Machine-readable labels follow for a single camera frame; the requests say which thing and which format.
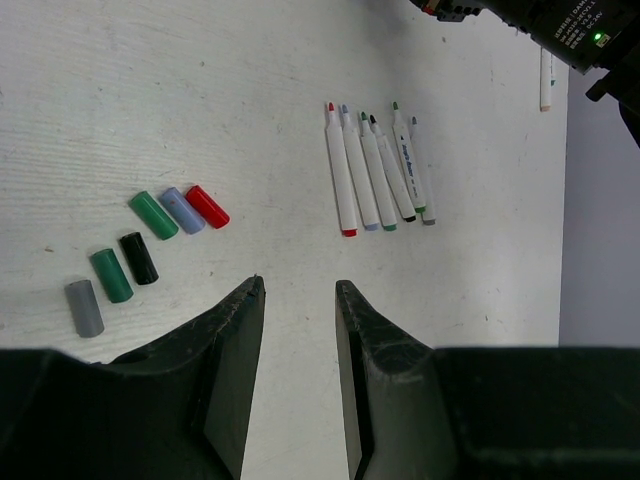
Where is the black pen cap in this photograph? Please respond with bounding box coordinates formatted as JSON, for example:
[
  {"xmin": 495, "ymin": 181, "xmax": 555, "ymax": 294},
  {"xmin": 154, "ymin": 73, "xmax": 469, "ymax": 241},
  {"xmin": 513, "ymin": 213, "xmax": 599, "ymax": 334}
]
[{"xmin": 119, "ymin": 232, "xmax": 159, "ymax": 285}]

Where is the lavender pen cap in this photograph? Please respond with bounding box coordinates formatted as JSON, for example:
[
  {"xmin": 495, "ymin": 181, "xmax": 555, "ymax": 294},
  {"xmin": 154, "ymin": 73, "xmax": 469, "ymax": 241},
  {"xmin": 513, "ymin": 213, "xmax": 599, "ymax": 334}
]
[{"xmin": 159, "ymin": 187, "xmax": 206, "ymax": 235}]

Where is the green end marker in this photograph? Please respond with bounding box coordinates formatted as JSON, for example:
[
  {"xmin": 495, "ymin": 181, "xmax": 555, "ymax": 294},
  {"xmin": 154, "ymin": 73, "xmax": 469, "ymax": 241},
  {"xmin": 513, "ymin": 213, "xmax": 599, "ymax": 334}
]
[{"xmin": 392, "ymin": 101, "xmax": 426, "ymax": 214}]

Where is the lavender cap marker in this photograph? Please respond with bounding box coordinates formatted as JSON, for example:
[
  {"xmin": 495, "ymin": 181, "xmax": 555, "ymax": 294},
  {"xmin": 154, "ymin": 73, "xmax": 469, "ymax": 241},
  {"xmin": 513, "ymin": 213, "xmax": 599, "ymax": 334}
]
[{"xmin": 341, "ymin": 104, "xmax": 380, "ymax": 231}]

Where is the teal cap marker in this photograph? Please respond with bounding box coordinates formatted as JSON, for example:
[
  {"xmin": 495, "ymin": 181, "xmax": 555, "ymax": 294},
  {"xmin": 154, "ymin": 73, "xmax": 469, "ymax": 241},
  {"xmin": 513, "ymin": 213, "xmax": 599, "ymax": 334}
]
[{"xmin": 548, "ymin": 55, "xmax": 556, "ymax": 87}]

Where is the black cap marker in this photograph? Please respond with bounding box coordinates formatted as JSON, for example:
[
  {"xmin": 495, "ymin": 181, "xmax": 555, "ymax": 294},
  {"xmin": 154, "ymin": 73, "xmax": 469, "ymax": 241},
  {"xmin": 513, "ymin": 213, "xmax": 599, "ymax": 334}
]
[{"xmin": 369, "ymin": 114, "xmax": 416, "ymax": 223}]

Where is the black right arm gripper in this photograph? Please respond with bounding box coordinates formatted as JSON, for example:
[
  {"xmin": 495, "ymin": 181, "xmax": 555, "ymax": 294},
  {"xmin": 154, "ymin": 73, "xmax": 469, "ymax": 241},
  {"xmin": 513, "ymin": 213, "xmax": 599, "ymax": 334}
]
[{"xmin": 413, "ymin": 0, "xmax": 639, "ymax": 140}]

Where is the grey pen cap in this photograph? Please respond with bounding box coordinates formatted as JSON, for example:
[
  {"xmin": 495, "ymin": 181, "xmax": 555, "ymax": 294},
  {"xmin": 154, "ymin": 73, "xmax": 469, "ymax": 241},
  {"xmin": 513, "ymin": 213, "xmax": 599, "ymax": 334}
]
[{"xmin": 64, "ymin": 279, "xmax": 104, "ymax": 338}]

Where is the red cap marker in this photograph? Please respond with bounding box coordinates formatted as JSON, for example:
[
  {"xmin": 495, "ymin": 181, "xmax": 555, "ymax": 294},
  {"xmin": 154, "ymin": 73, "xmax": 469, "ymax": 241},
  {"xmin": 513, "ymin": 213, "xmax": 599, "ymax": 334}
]
[{"xmin": 326, "ymin": 102, "xmax": 358, "ymax": 238}]

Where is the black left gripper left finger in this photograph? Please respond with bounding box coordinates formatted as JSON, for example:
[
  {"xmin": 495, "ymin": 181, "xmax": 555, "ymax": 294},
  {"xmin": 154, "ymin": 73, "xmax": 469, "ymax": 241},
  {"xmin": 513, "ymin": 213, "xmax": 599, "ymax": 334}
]
[{"xmin": 1, "ymin": 276, "xmax": 266, "ymax": 479}]

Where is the dark green pen cap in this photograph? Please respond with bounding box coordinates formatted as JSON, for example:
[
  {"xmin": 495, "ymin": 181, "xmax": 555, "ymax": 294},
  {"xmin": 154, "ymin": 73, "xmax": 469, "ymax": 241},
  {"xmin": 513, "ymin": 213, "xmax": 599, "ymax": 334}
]
[{"xmin": 90, "ymin": 248, "xmax": 133, "ymax": 304}]

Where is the green cap marker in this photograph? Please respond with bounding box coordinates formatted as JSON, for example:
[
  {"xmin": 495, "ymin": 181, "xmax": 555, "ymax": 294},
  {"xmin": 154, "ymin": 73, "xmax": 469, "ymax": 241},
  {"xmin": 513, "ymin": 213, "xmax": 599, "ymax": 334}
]
[{"xmin": 360, "ymin": 111, "xmax": 397, "ymax": 231}]

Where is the orange cap marker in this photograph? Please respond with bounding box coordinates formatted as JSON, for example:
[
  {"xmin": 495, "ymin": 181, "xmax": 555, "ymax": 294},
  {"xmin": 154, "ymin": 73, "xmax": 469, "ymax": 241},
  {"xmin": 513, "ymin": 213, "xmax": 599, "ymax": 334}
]
[{"xmin": 539, "ymin": 48, "xmax": 552, "ymax": 112}]

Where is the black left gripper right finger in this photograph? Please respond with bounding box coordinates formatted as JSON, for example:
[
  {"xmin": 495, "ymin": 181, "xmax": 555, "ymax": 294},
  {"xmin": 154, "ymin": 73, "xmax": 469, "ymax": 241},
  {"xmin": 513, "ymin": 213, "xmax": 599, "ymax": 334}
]
[{"xmin": 335, "ymin": 280, "xmax": 639, "ymax": 479}]

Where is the red pen cap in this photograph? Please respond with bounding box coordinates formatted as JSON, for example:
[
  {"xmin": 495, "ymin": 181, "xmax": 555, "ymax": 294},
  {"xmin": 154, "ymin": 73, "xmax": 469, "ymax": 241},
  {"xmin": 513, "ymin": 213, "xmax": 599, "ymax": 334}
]
[{"xmin": 185, "ymin": 185, "xmax": 231, "ymax": 229}]

